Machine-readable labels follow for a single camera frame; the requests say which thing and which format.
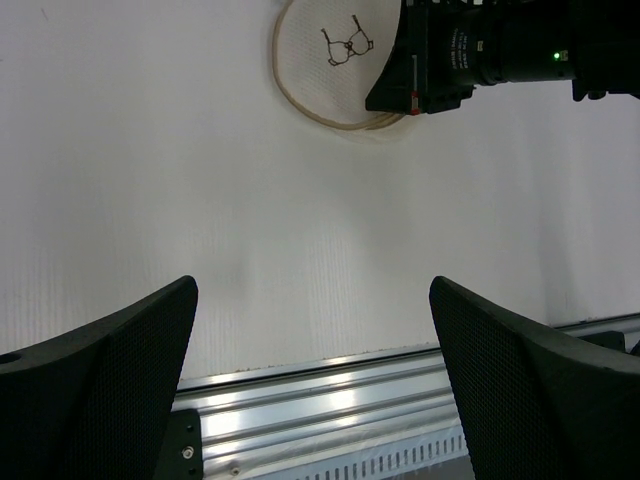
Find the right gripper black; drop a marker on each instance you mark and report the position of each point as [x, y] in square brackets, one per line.
[442, 51]

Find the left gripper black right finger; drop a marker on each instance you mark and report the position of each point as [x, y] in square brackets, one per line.
[535, 402]

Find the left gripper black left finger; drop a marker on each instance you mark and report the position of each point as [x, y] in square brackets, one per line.
[94, 402]

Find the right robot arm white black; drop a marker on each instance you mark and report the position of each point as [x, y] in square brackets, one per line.
[594, 45]

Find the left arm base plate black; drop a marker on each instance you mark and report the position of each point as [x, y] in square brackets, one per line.
[181, 455]

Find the slotted cable duct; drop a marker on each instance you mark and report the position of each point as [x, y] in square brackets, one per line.
[387, 460]

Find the aluminium mounting rail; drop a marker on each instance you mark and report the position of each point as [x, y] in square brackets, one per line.
[257, 423]

